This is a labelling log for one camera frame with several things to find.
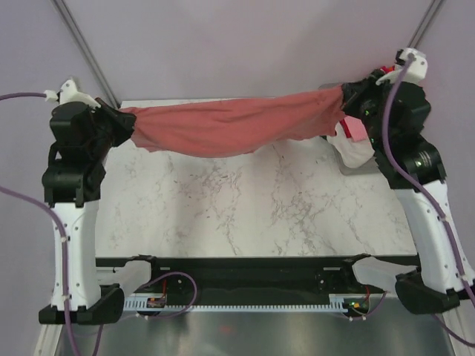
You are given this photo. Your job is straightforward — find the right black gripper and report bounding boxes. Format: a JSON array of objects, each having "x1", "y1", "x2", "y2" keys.
[{"x1": 341, "y1": 68, "x2": 397, "y2": 151}]

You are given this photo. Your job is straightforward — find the salmon red t shirt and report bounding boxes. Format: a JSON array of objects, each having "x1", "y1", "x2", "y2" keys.
[{"x1": 125, "y1": 86, "x2": 345, "y2": 158}]

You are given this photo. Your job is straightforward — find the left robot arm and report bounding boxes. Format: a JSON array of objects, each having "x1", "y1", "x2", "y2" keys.
[{"x1": 39, "y1": 99, "x2": 136, "y2": 326}]

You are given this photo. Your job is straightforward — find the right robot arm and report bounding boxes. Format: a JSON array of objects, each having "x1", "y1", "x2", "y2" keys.
[{"x1": 339, "y1": 71, "x2": 474, "y2": 314}]

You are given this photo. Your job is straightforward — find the light pink t shirt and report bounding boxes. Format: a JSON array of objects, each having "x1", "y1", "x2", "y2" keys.
[{"x1": 341, "y1": 116, "x2": 368, "y2": 142}]

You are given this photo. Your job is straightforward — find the bright red t shirt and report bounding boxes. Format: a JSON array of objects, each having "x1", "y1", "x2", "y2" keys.
[{"x1": 379, "y1": 66, "x2": 395, "y2": 74}]

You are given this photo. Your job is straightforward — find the white t shirt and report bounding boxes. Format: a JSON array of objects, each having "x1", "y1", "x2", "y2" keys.
[{"x1": 327, "y1": 123, "x2": 375, "y2": 169}]

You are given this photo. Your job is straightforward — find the grey translucent plastic bin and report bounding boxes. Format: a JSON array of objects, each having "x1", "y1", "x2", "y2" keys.
[{"x1": 324, "y1": 115, "x2": 379, "y2": 176}]

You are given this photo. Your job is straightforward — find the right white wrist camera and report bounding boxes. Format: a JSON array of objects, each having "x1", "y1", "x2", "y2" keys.
[{"x1": 375, "y1": 47, "x2": 428, "y2": 86}]

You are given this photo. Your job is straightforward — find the right aluminium frame post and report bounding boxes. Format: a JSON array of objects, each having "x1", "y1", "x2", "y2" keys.
[{"x1": 407, "y1": 0, "x2": 446, "y2": 49}]

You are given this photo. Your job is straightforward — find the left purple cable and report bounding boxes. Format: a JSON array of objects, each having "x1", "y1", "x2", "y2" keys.
[{"x1": 0, "y1": 92, "x2": 105, "y2": 356}]

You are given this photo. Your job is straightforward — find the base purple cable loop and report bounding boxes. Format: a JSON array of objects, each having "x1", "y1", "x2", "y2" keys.
[{"x1": 135, "y1": 271, "x2": 200, "y2": 322}]

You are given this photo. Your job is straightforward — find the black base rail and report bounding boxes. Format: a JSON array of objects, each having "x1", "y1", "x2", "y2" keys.
[{"x1": 96, "y1": 254, "x2": 420, "y2": 307}]

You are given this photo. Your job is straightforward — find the white slotted cable duct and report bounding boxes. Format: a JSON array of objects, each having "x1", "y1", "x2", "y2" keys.
[{"x1": 123, "y1": 294, "x2": 362, "y2": 313}]

